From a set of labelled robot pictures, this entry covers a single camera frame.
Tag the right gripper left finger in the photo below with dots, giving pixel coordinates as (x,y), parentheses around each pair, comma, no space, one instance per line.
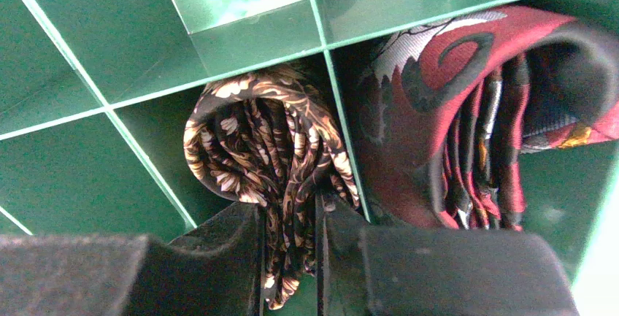
(214,269)

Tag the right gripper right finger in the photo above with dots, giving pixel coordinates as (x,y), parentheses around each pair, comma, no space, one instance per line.
(365,269)

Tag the black brown floral tie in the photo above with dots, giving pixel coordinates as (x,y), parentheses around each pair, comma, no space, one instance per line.
(269,138)

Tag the rolled dark red tie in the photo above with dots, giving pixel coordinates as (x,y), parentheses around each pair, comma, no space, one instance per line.
(442,111)

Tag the green compartment tray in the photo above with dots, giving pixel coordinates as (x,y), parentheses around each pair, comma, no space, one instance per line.
(95,95)

